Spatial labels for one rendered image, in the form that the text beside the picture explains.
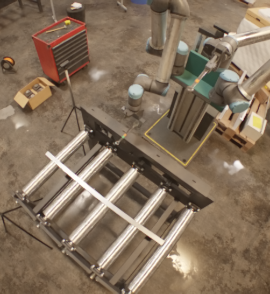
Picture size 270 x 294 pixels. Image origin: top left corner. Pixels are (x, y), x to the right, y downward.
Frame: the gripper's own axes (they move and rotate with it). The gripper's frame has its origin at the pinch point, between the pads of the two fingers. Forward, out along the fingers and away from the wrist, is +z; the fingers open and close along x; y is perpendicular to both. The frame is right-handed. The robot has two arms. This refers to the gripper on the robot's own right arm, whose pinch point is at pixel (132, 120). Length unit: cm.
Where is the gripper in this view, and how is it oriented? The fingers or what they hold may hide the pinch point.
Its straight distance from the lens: 156.8
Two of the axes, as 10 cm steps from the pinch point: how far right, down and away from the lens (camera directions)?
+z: -0.5, 5.0, 8.6
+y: 6.2, -6.6, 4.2
